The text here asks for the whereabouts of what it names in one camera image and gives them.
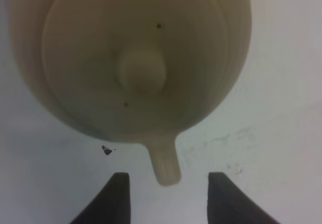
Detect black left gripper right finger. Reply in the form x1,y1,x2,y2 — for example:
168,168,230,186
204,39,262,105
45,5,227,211
207,172,277,224

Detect beige teapot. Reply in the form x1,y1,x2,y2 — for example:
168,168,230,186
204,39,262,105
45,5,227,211
10,0,252,186

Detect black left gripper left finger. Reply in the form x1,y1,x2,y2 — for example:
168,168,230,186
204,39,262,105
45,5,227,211
72,172,131,223

